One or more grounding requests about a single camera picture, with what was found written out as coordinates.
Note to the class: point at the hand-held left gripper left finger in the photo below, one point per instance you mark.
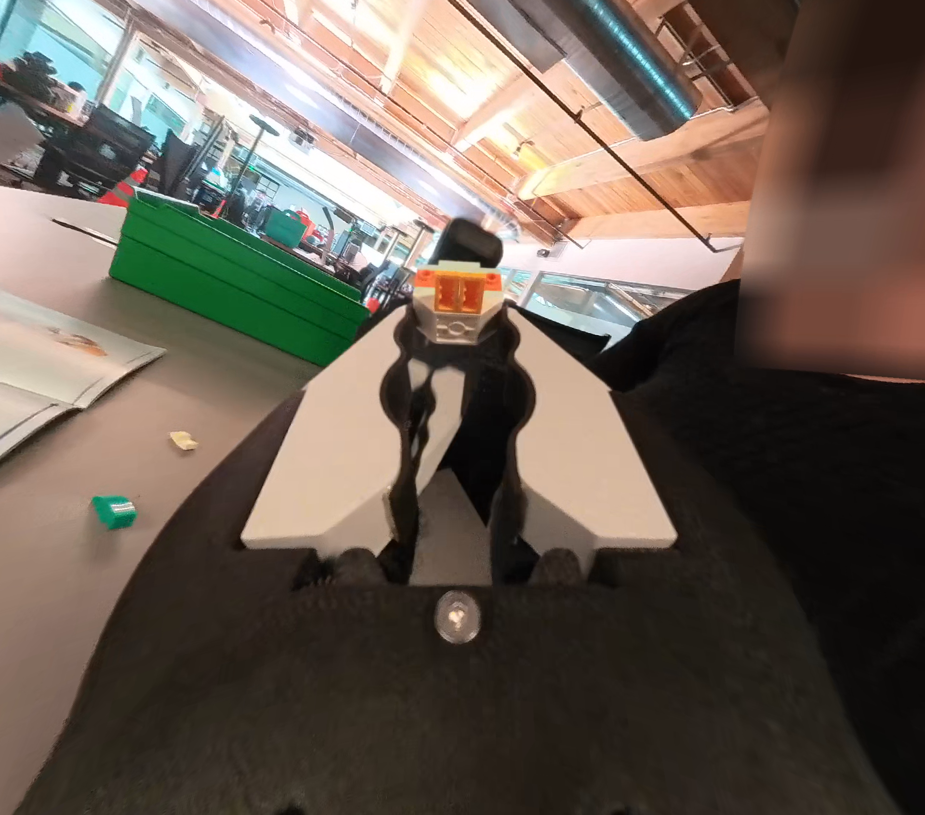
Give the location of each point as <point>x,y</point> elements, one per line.
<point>325,446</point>

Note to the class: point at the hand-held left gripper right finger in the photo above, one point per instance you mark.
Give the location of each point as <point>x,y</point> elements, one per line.
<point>589,461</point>

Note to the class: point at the small multicoloured lego model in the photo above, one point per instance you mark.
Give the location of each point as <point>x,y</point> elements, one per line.
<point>452,303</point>

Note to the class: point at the small tan lego piece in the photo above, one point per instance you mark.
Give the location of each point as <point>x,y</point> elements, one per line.
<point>183,440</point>

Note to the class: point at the green lego box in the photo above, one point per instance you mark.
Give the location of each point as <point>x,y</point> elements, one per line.
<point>231,280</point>

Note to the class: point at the small green lego piece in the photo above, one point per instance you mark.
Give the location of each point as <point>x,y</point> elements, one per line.
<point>114,511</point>

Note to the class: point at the lego instruction booklet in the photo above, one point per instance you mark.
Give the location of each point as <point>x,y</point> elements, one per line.
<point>50,359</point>

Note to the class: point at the black chair headrest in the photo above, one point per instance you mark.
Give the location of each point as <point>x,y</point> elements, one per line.
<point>473,240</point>

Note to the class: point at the black office chair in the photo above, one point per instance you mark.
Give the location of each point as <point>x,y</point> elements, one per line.
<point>181,168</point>
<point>97,150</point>

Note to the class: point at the black hanging ceiling panel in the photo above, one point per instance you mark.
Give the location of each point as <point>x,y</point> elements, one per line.
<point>509,12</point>

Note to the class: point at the silver spiral ventilation duct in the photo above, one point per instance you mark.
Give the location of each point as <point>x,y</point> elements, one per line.
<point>600,12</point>

